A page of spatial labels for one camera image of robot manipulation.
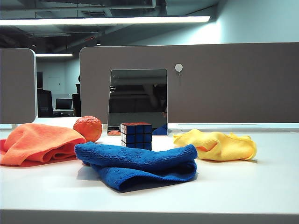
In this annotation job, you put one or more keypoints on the blue microfiber rag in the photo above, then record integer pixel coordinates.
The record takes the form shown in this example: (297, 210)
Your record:
(130, 158)

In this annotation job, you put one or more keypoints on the black office chair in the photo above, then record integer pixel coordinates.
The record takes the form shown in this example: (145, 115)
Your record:
(44, 102)

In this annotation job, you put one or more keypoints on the orange fruit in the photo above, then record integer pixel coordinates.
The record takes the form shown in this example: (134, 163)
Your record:
(90, 127)

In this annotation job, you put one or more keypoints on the standing square mirror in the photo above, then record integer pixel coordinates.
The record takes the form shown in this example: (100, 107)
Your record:
(137, 93)

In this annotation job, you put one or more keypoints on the orange microfiber rag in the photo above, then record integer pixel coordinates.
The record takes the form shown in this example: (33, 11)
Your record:
(35, 142)

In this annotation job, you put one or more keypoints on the short ceiling light strip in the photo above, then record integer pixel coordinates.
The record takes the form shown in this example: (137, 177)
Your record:
(53, 54)

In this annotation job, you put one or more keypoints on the dark computer monitor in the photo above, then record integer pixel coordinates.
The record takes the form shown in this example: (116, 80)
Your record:
(63, 103)

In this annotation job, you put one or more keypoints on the dark seated person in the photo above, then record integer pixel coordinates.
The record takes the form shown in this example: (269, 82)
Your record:
(76, 102)

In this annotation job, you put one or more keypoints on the long ceiling light strip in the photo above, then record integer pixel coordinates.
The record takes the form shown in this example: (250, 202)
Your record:
(105, 20)

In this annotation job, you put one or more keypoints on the wide brown desk divider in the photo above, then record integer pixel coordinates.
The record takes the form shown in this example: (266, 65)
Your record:
(233, 88)

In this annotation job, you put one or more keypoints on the white wall hook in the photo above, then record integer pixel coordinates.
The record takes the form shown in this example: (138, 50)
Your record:
(178, 67)

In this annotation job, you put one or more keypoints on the yellow microfiber rag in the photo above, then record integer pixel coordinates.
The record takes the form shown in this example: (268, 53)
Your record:
(219, 147)

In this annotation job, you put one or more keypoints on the Rubik's cube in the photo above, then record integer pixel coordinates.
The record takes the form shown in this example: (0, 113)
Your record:
(137, 135)

